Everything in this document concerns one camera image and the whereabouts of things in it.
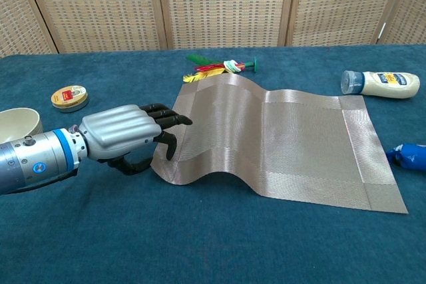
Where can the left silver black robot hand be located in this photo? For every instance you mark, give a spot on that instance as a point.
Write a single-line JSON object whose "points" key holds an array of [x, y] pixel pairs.
{"points": [[120, 131]]}

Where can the white ceramic bowl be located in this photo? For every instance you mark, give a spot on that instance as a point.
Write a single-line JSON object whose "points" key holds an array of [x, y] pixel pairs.
{"points": [[18, 124]]}

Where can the beige woven placemat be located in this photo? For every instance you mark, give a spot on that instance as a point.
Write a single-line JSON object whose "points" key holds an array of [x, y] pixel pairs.
{"points": [[293, 144]]}

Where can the round tin with yellow lid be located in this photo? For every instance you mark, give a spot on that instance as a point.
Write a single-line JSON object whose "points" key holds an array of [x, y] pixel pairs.
{"points": [[69, 97]]}

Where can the colourful feather shuttlecock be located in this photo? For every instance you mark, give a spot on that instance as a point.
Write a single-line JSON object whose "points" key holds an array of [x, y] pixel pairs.
{"points": [[208, 72]]}

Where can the blue felt table cover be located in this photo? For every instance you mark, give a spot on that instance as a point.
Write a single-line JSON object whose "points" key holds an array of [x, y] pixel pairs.
{"points": [[133, 237]]}

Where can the woven folding screen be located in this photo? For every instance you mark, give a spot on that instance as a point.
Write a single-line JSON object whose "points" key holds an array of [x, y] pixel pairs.
{"points": [[226, 4]]}

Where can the mayonnaise squeeze bottle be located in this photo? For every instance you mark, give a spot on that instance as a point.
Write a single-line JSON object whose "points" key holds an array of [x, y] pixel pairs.
{"points": [[386, 84]]}

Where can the blue snack packet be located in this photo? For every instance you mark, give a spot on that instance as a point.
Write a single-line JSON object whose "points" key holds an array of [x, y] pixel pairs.
{"points": [[411, 157]]}

